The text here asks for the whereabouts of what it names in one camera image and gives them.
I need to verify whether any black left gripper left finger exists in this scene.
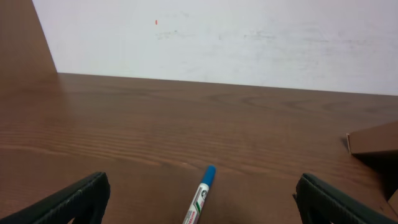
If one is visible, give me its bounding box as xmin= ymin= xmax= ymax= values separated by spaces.
xmin=1 ymin=172 xmax=110 ymax=224

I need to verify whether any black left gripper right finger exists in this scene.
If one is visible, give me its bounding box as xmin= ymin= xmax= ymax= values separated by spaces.
xmin=293 ymin=173 xmax=397 ymax=224

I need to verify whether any blue whiteboard marker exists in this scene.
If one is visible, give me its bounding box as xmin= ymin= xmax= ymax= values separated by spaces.
xmin=183 ymin=166 xmax=216 ymax=224

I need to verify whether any brown cardboard box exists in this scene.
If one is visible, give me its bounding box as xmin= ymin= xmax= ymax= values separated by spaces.
xmin=346 ymin=121 xmax=397 ymax=213

